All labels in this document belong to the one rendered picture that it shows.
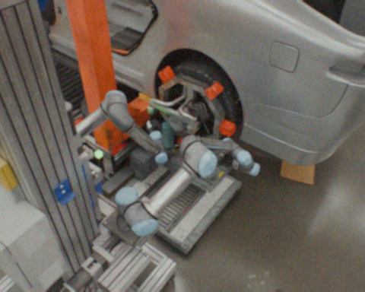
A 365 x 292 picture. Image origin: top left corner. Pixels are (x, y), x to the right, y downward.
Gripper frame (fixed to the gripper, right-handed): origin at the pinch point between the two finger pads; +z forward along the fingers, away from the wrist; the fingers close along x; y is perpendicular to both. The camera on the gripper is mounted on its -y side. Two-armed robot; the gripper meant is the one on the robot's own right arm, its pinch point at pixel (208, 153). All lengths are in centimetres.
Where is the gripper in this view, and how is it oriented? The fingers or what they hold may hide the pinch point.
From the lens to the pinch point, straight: 225.1
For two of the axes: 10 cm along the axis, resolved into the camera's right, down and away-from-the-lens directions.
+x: -4.8, 8.5, -2.4
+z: -7.9, -3.0, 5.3
